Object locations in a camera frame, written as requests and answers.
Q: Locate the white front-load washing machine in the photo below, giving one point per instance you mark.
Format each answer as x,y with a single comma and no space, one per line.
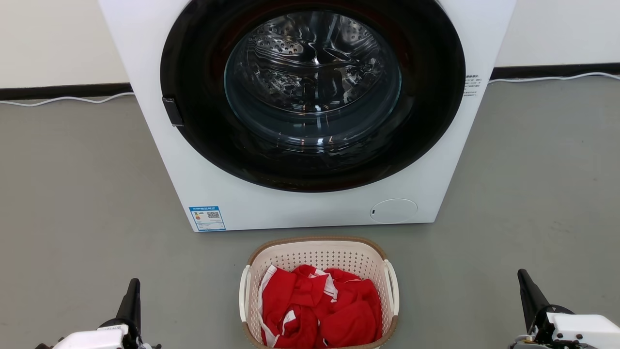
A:
203,194

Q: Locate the black round washer door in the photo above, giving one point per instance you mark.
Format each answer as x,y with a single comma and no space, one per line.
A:
193,72

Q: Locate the blue energy label sticker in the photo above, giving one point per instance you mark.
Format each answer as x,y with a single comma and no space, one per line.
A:
207,218

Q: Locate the red and white garment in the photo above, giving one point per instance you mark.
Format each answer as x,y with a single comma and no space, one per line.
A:
348,320

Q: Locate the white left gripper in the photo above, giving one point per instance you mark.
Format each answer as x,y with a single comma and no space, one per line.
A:
97,340

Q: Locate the cream perforated laundry basket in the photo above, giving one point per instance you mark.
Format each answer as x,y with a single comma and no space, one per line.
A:
319,253

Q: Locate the black wall baseboard strip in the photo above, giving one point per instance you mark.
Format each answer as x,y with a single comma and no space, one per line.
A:
58,91
557,71

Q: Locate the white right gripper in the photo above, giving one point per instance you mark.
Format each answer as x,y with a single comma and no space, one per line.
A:
586,332

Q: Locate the steel perforated washer drum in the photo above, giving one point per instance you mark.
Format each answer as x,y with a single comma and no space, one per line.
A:
310,63

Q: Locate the small text sticker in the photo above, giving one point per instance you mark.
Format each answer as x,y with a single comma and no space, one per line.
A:
472,85

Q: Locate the round white filter cover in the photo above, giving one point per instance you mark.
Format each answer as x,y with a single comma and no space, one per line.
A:
393,211

